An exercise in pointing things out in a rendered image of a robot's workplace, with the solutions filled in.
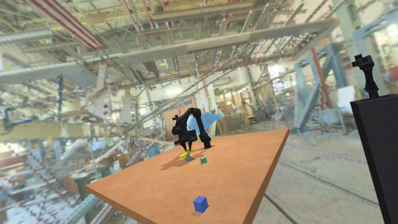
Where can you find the small green cube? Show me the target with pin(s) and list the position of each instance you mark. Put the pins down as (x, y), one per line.
(203, 160)

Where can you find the blue block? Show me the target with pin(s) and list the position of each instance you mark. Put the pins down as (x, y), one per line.
(200, 204)

